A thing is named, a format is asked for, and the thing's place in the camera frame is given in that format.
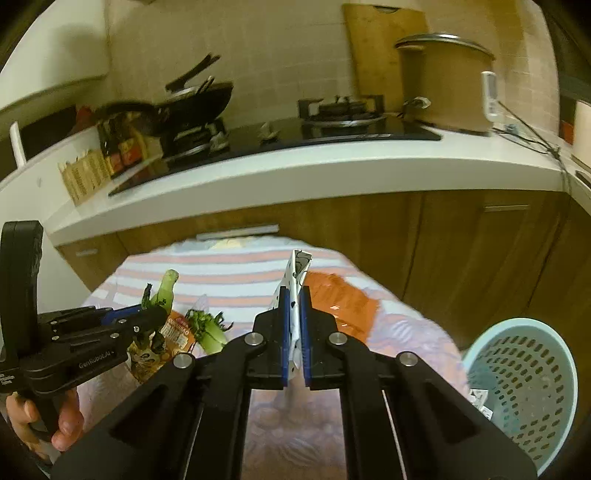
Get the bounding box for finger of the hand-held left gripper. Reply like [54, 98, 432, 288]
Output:
[100, 304, 149, 325]
[110, 305, 168, 345]

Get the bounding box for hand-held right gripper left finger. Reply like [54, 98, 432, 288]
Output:
[51, 286, 301, 480]

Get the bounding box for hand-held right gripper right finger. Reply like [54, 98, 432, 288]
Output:
[299, 285, 539, 480]

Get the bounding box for green bok choy piece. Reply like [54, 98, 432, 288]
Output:
[185, 308, 232, 354]
[141, 269, 180, 315]

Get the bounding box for polka dot paper wrapper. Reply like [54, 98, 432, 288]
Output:
[270, 249, 312, 384]

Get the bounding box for white crushed milk carton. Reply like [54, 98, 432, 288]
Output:
[468, 388, 495, 418]

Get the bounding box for light blue plastic basket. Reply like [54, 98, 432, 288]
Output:
[462, 318, 579, 467]

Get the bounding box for person's left hand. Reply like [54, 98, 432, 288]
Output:
[6, 387, 86, 459]

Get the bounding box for orange printed snack packet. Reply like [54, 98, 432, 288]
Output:
[127, 309, 199, 384]

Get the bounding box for orange foil packet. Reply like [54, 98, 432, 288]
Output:
[305, 272, 382, 342]

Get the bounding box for pink patterned blanket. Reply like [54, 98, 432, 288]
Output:
[76, 235, 467, 480]

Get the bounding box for woven bamboo holder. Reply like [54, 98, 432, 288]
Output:
[58, 150, 112, 206]

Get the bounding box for wooden lower cabinets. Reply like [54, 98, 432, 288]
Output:
[55, 189, 591, 352]

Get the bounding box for dark sauce bottle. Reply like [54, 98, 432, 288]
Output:
[98, 121, 123, 179]
[117, 124, 145, 170]

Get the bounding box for black glass gas stove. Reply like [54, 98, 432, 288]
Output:
[108, 95, 441, 199]

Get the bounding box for black wok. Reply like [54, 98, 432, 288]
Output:
[95, 54, 234, 139]

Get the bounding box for range hood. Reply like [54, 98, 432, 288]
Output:
[0, 0, 112, 114]

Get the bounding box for beige rice cooker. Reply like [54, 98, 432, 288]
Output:
[394, 32, 496, 134]

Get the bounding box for wooden cutting board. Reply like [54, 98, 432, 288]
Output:
[342, 4, 428, 114]

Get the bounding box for white electric kettle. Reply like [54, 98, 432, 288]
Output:
[571, 100, 591, 160]

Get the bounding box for white plastic handle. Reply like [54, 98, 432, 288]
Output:
[9, 121, 27, 168]

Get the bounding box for black power cable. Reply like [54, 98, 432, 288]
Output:
[496, 99, 573, 195]

